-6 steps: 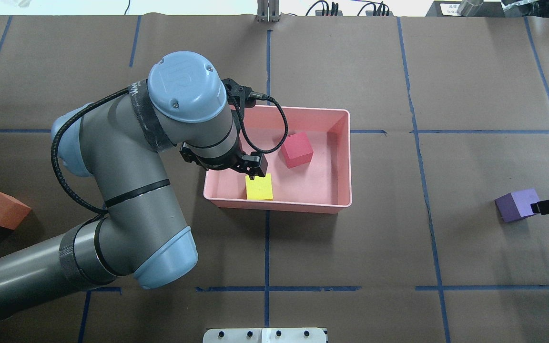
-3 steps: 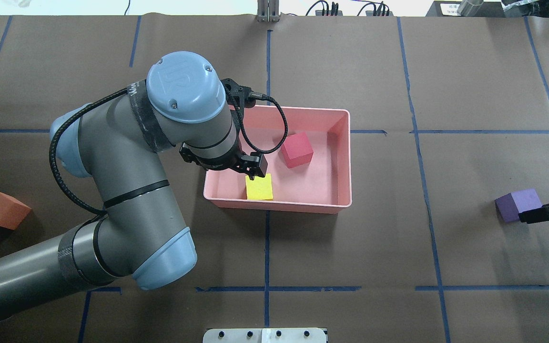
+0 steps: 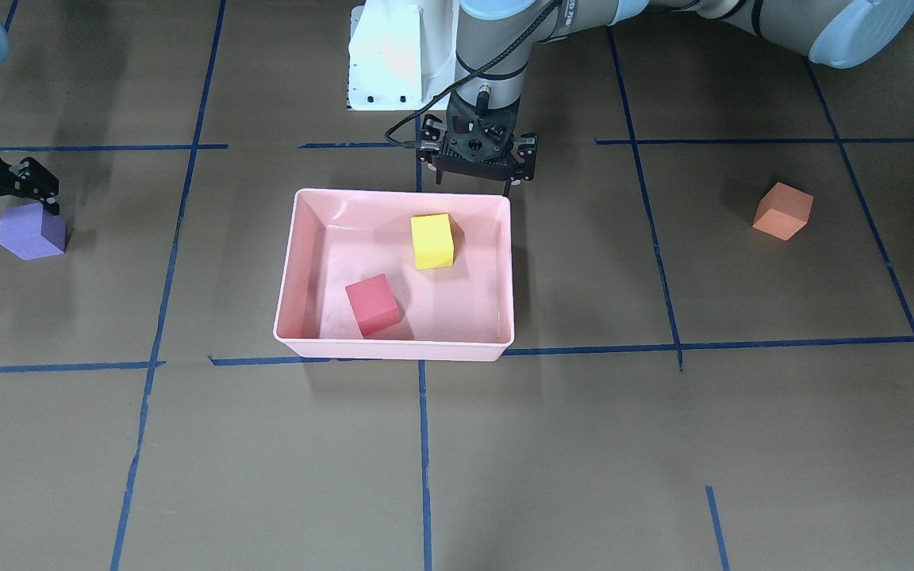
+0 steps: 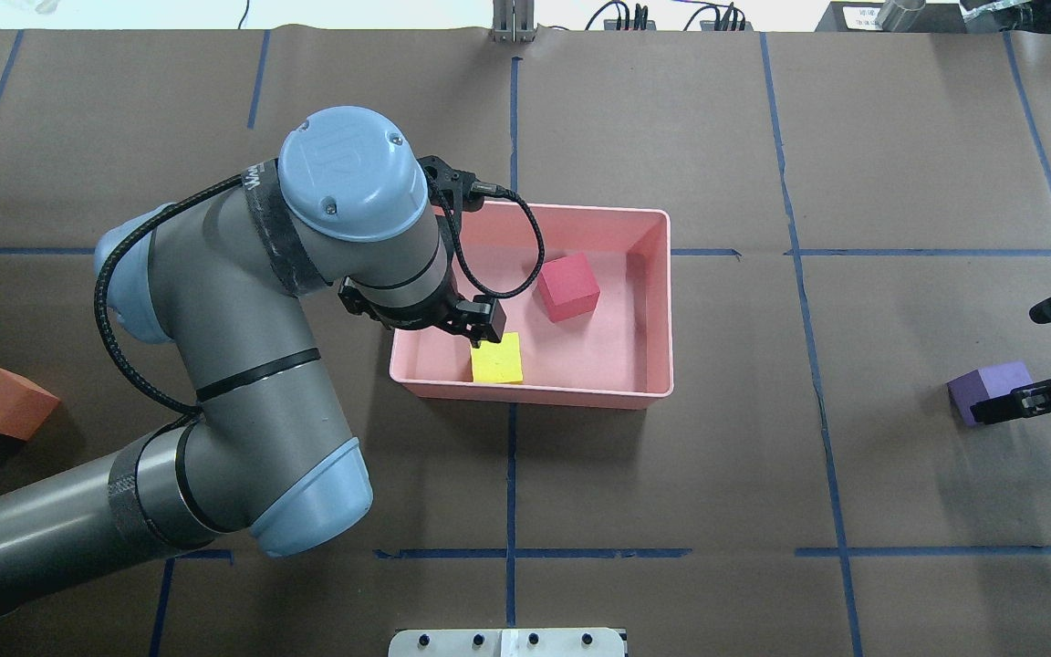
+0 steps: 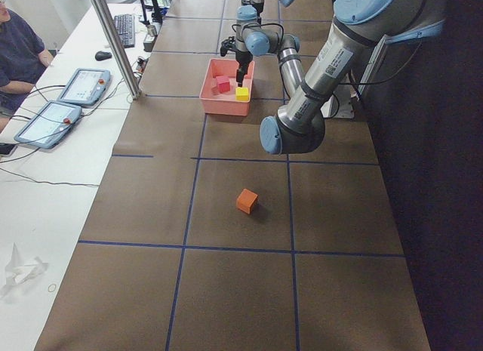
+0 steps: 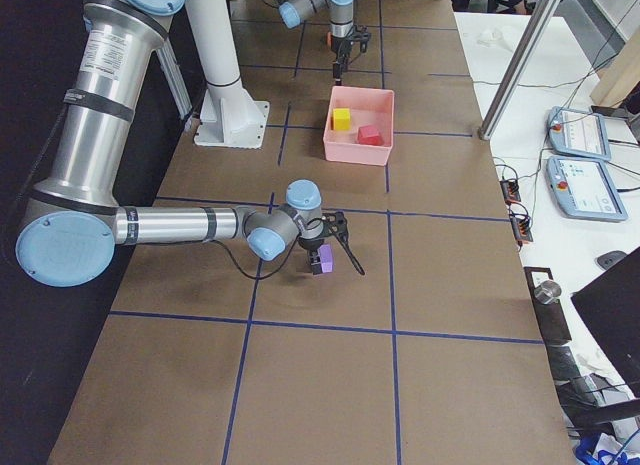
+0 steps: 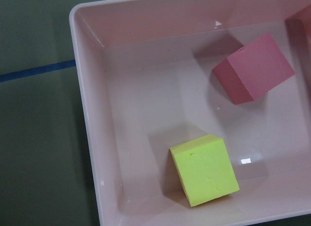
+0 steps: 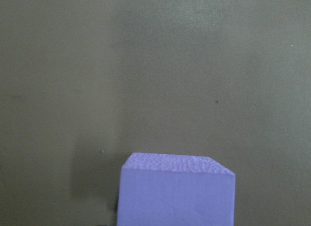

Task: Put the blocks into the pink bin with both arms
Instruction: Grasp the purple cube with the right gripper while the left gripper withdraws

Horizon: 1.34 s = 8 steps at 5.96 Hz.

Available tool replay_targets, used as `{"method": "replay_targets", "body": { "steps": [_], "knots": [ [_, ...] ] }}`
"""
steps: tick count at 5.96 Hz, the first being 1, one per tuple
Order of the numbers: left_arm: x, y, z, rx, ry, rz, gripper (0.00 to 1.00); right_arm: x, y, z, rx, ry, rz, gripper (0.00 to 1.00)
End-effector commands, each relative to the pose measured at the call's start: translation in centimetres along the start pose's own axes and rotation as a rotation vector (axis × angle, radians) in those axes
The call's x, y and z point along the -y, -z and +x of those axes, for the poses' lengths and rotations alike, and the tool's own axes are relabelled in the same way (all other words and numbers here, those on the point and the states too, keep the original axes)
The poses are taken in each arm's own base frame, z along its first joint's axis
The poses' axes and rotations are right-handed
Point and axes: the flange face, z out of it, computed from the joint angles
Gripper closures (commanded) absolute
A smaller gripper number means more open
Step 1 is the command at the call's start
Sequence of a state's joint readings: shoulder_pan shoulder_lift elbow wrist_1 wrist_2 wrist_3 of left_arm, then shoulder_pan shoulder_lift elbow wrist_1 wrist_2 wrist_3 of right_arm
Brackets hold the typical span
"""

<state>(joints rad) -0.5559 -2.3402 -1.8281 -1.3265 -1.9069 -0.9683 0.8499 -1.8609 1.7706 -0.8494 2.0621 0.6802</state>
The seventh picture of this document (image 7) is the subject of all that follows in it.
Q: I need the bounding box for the yellow foam block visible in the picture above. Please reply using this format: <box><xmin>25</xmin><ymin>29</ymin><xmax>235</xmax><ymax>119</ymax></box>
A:
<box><xmin>170</xmin><ymin>134</ymin><xmax>240</xmax><ymax>207</ymax></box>

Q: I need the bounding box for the red foam block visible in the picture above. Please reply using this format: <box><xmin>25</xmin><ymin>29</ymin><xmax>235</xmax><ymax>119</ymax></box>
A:
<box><xmin>212</xmin><ymin>33</ymin><xmax>295</xmax><ymax>105</ymax></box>

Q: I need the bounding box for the purple foam block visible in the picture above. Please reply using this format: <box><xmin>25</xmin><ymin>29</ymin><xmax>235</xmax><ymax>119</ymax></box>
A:
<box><xmin>286</xmin><ymin>5</ymin><xmax>311</xmax><ymax>92</ymax></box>

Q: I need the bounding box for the pink plastic bin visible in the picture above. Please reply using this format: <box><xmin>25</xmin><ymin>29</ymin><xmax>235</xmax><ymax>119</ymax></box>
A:
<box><xmin>69</xmin><ymin>0</ymin><xmax>311</xmax><ymax>226</ymax></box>

